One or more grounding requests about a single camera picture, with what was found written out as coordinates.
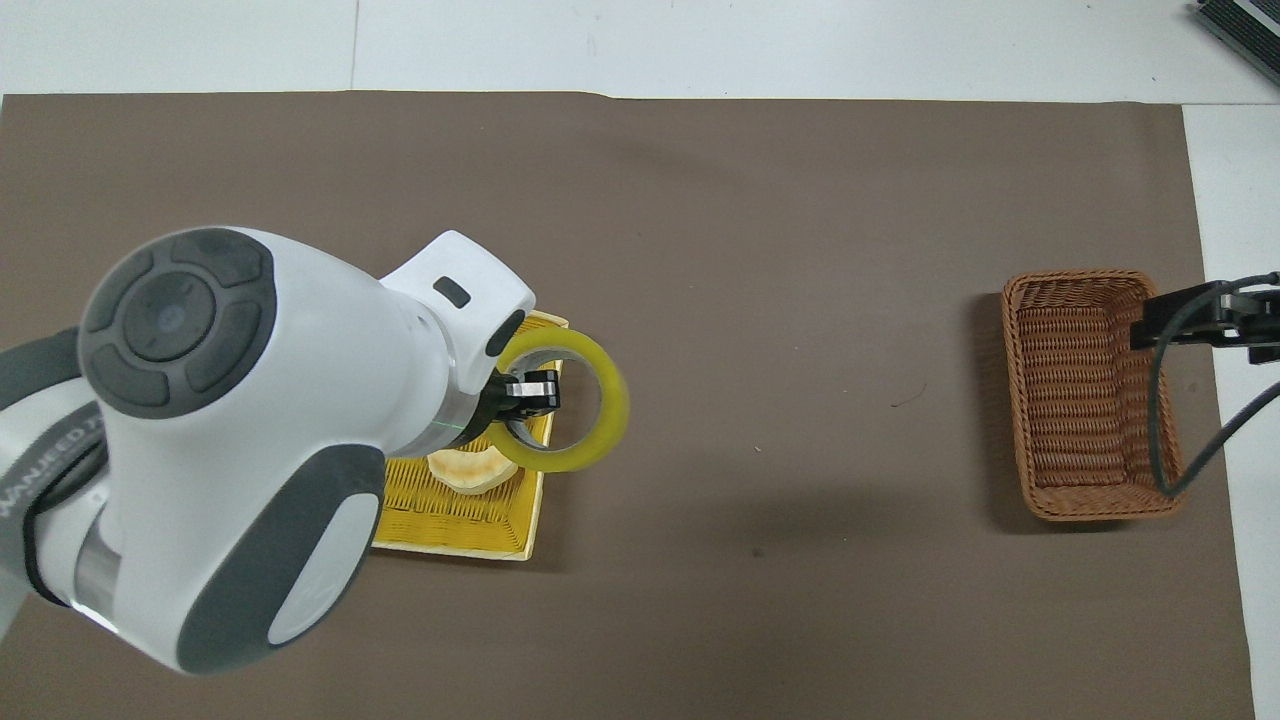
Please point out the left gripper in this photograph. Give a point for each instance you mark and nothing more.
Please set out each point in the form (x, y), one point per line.
(496, 402)

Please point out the yellow tape roll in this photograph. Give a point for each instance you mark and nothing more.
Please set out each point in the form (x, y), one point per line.
(611, 398)

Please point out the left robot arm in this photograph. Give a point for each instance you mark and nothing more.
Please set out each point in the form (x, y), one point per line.
(260, 420)

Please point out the yellow woven basket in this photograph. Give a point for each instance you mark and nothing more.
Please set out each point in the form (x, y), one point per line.
(452, 516)

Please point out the brown wicker basket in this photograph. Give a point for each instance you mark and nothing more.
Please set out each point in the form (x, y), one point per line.
(1080, 400)

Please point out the beige bread piece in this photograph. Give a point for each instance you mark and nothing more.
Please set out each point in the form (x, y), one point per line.
(470, 470)

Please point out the dark grey device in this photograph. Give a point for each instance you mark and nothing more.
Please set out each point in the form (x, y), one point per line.
(1245, 22)

